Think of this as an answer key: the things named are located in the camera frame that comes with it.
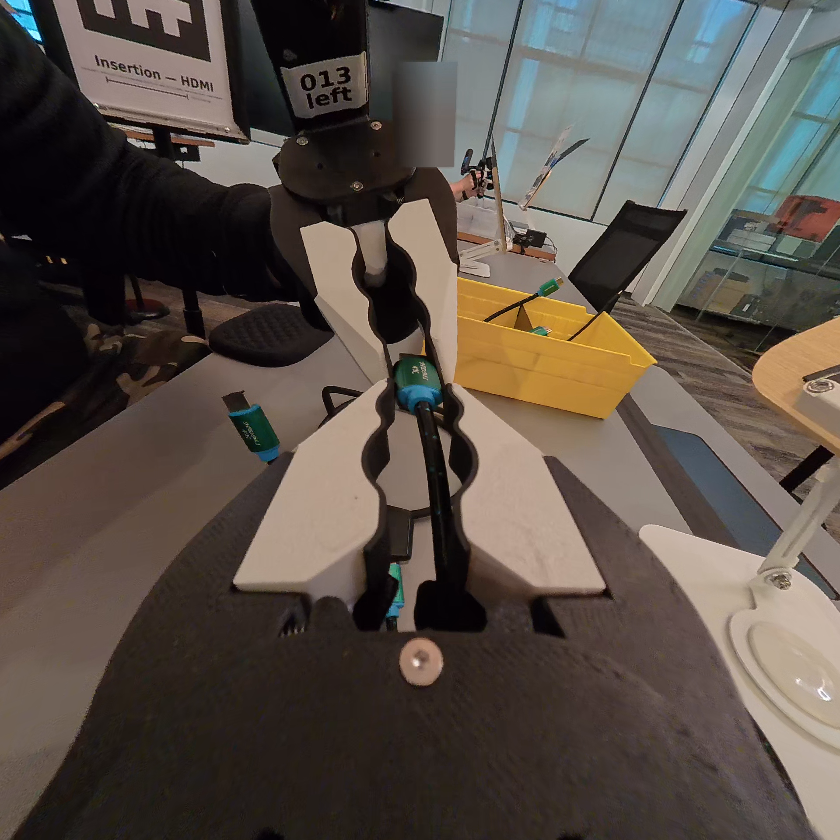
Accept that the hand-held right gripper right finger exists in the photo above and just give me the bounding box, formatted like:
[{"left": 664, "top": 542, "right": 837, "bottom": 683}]
[{"left": 445, "top": 386, "right": 608, "bottom": 616}]

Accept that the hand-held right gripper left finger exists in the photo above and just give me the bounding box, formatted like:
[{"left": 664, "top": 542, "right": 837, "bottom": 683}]
[{"left": 233, "top": 381, "right": 400, "bottom": 614}]

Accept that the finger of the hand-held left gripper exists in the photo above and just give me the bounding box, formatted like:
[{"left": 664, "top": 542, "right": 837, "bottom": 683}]
[
  {"left": 300, "top": 220, "right": 398, "bottom": 388},
  {"left": 386, "top": 199, "right": 460, "bottom": 385}
]

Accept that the black hdmi switch with cable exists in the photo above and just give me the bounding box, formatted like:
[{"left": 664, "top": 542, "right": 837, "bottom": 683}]
[{"left": 320, "top": 385, "right": 437, "bottom": 564}]

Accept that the yellow plastic bin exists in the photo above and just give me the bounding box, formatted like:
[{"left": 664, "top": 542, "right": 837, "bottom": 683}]
[{"left": 455, "top": 277, "right": 658, "bottom": 421}]

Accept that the person's left forearm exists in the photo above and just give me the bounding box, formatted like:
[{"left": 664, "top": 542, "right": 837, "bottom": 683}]
[{"left": 0, "top": 10, "right": 227, "bottom": 309}]

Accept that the person's left hand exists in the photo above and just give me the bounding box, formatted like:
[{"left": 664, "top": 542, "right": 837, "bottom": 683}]
[{"left": 220, "top": 184, "right": 309, "bottom": 317}]

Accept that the white metal board stand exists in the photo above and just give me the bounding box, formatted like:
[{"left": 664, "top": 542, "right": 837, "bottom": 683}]
[
  {"left": 458, "top": 238, "right": 509, "bottom": 279},
  {"left": 640, "top": 366, "right": 840, "bottom": 818}
]

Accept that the black round stool seat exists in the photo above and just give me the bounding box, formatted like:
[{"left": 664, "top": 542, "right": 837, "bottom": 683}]
[{"left": 209, "top": 304, "right": 332, "bottom": 368}]

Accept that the black mesh chair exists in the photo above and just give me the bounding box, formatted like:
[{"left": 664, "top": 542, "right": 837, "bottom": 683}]
[{"left": 567, "top": 200, "right": 688, "bottom": 317}]

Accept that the white printed sign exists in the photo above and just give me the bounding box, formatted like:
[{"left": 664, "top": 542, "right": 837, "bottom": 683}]
[{"left": 52, "top": 0, "right": 250, "bottom": 142}]

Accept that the person's camouflage leg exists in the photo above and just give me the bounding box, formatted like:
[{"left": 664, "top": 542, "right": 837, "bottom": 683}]
[{"left": 0, "top": 308, "right": 211, "bottom": 490}]

